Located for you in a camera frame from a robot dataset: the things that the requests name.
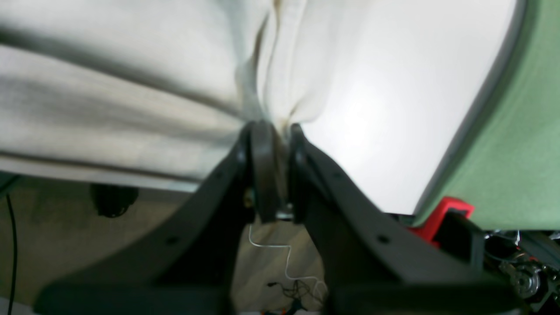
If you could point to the beige t-shirt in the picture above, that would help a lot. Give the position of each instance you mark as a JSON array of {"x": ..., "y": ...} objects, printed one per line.
[{"x": 155, "y": 92}]

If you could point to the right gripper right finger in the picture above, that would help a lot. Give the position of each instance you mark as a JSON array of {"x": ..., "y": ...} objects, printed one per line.
[{"x": 373, "y": 265}]

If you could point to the green fabric panel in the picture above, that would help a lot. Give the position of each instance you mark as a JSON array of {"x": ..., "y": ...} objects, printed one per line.
[{"x": 508, "y": 165}]

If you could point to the black caster wheel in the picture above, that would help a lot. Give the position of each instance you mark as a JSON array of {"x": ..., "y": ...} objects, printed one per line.
[{"x": 112, "y": 201}]

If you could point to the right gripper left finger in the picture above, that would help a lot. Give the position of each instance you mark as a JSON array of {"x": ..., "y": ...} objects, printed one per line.
[{"x": 185, "y": 266}]

